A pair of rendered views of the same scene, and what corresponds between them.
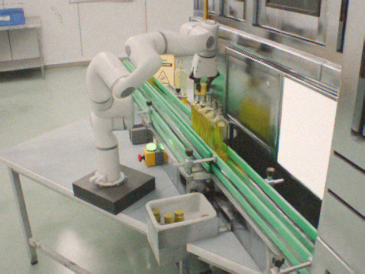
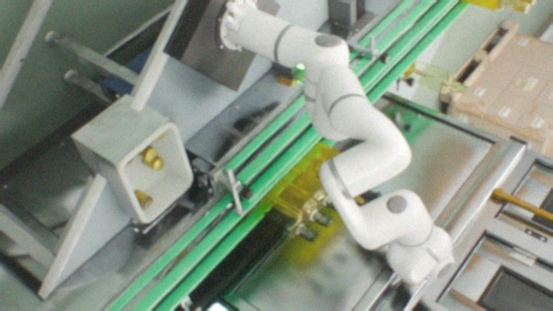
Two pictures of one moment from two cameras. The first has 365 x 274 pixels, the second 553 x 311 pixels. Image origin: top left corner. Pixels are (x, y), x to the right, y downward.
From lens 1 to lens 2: 96 cm
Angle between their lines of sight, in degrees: 33
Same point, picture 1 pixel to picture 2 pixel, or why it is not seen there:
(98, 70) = (374, 147)
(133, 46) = (397, 220)
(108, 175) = (237, 35)
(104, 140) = (289, 57)
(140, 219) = (154, 93)
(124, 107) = (324, 131)
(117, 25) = not seen: outside the picture
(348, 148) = not seen: outside the picture
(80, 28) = not seen: outside the picture
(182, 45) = (397, 257)
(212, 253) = (87, 218)
